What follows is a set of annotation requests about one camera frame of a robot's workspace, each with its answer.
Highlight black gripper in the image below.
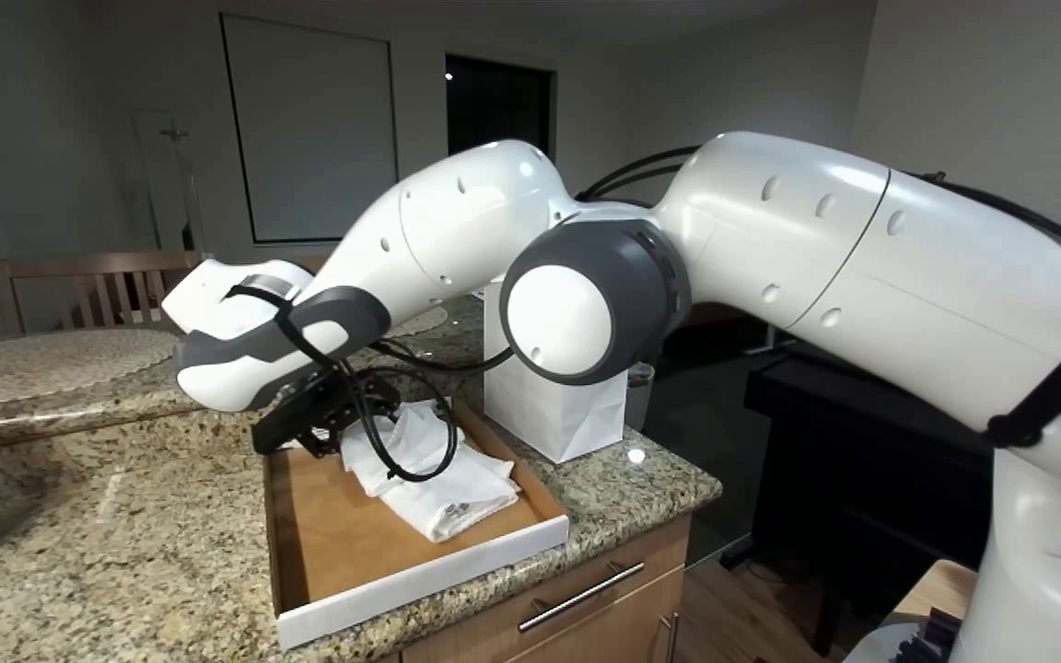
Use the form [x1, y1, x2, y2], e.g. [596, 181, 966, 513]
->
[287, 366, 373, 454]

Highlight white cloth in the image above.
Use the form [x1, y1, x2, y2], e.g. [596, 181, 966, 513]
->
[340, 396, 462, 502]
[374, 438, 524, 546]

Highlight white paper bag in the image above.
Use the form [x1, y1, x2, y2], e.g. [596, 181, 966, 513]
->
[477, 273, 632, 466]

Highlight folded white cloth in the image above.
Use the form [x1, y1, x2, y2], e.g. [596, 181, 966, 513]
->
[374, 438, 524, 546]

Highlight wooden dining chair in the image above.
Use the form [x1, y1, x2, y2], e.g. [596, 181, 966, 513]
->
[0, 250, 211, 337]

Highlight white coat stand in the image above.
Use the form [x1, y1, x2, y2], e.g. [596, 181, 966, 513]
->
[135, 107, 211, 253]

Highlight round woven placemat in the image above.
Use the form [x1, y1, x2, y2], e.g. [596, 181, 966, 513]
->
[0, 325, 191, 417]

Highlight wooden base cabinet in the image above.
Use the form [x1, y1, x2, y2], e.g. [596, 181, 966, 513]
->
[399, 513, 692, 663]

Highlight black piano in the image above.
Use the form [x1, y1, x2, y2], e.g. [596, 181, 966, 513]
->
[744, 346, 1002, 654]

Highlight light wooden table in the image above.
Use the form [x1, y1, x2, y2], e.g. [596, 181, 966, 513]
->
[839, 555, 982, 663]

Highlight white wall board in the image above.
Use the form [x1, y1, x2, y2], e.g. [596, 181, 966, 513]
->
[218, 10, 402, 246]

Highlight metal drawer handle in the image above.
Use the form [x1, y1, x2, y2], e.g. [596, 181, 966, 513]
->
[515, 558, 650, 636]

